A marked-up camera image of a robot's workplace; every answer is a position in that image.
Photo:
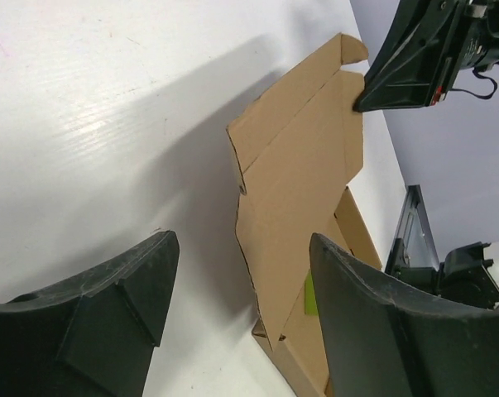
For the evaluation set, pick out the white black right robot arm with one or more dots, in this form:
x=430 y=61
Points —
x=468 y=274

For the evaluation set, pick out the green wooden block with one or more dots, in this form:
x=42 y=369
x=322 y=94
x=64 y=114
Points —
x=310 y=300

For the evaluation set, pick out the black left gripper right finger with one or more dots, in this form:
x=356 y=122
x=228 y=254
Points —
x=383 y=337

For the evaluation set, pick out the aluminium frame rail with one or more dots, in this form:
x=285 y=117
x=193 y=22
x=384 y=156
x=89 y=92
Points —
x=413 y=245

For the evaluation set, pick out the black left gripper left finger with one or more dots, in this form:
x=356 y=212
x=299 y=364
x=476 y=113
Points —
x=94 y=333

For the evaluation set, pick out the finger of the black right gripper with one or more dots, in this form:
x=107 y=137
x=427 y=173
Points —
x=415 y=84
x=414 y=26

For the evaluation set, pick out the brown cardboard box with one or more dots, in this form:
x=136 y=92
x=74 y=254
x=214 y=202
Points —
x=296 y=149

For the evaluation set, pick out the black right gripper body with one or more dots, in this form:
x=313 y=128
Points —
x=474 y=44

